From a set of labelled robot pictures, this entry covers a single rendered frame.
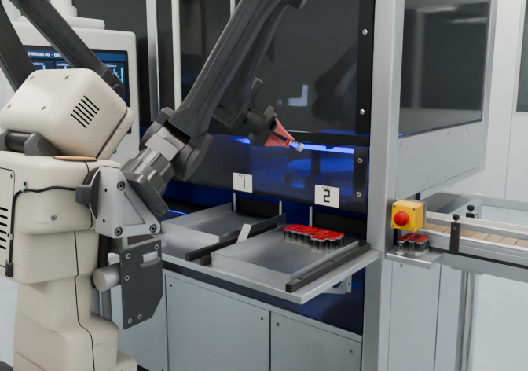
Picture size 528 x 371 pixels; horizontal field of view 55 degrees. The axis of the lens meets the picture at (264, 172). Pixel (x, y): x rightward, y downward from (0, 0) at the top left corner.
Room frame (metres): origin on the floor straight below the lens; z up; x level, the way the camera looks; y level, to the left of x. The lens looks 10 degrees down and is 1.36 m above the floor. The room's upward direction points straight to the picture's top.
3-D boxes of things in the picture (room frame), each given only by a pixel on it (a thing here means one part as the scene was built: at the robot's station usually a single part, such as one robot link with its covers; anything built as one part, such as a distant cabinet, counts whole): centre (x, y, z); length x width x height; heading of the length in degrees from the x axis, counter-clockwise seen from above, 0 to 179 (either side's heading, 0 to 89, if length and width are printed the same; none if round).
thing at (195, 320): (2.42, 0.16, 0.44); 2.06 x 1.00 x 0.88; 52
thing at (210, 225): (1.65, 0.13, 0.90); 0.34 x 0.26 x 0.04; 142
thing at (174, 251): (1.49, 0.04, 0.87); 0.70 x 0.48 x 0.02; 52
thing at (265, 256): (1.35, -0.07, 0.90); 0.34 x 0.26 x 0.04; 142
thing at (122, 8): (2.19, 0.64, 1.50); 0.49 x 0.01 x 0.59; 52
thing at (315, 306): (2.05, 0.48, 0.73); 1.98 x 0.01 x 0.25; 52
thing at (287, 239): (1.43, -0.13, 0.90); 0.18 x 0.02 x 0.05; 52
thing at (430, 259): (1.40, -0.44, 0.87); 0.14 x 0.13 x 0.02; 142
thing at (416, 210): (1.38, -0.41, 0.99); 0.08 x 0.07 x 0.07; 142
